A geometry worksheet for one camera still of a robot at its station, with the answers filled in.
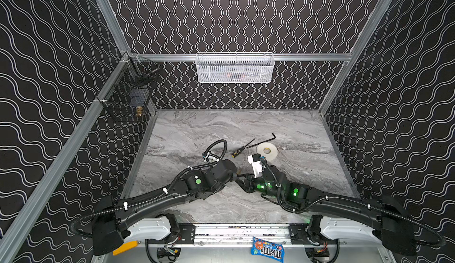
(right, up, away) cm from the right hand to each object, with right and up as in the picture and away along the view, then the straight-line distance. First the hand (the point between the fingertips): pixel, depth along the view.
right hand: (234, 179), depth 72 cm
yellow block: (-43, -27, -2) cm, 51 cm away
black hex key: (+18, +13, +31) cm, 38 cm away
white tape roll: (+21, +8, +28) cm, 36 cm away
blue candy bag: (+12, -27, -2) cm, 29 cm away
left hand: (+2, +3, 0) cm, 4 cm away
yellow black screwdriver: (+1, +6, +25) cm, 26 cm away
